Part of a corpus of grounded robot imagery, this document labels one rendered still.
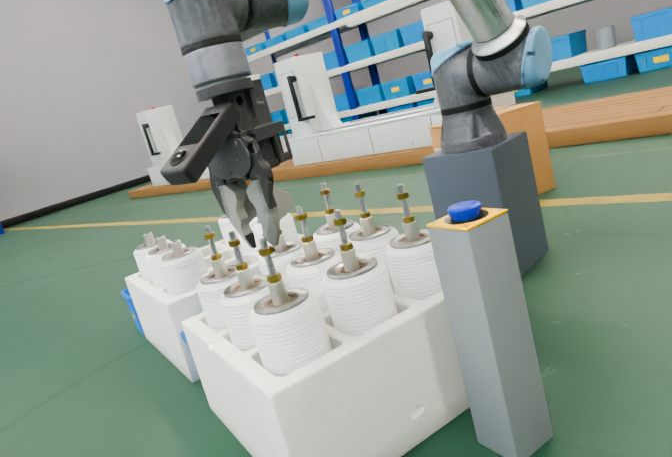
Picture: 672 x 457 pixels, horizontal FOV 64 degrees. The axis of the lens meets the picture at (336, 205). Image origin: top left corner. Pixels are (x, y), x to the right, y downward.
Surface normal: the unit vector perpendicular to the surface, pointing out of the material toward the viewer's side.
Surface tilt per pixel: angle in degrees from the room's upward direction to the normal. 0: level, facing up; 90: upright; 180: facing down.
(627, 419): 0
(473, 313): 90
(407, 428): 90
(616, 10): 90
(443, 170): 90
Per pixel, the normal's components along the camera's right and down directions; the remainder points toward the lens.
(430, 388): 0.52, 0.04
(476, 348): -0.82, 0.32
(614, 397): -0.26, -0.95
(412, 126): -0.65, 0.32
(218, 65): 0.18, 0.15
